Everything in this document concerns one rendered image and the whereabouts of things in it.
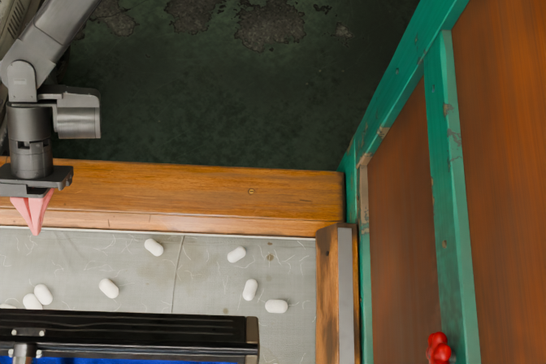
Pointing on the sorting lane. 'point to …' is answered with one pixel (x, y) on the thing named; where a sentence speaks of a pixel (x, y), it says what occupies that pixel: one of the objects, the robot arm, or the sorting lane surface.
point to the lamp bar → (132, 337)
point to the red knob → (439, 349)
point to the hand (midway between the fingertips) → (36, 228)
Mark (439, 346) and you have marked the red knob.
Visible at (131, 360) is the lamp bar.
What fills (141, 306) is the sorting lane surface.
